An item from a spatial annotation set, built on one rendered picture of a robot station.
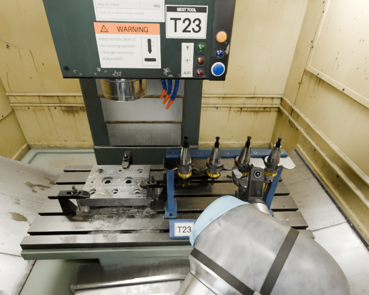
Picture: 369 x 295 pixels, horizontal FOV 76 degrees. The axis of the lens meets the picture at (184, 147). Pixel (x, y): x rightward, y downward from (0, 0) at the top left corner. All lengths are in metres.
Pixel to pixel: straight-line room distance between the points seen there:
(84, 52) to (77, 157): 1.51
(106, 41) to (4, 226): 1.17
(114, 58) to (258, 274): 0.57
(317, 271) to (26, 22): 1.86
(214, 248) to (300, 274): 0.12
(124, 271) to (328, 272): 0.89
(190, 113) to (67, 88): 0.93
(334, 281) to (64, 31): 0.72
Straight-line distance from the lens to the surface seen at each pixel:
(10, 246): 1.52
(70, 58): 0.71
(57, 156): 2.20
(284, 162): 0.98
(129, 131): 1.51
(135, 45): 0.66
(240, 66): 1.79
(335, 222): 1.40
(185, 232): 1.03
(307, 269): 0.40
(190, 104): 1.44
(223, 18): 0.65
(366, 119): 1.29
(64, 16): 0.69
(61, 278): 1.38
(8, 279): 1.45
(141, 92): 0.86
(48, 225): 1.21
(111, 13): 0.66
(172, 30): 0.65
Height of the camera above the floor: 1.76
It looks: 34 degrees down
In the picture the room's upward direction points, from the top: 2 degrees clockwise
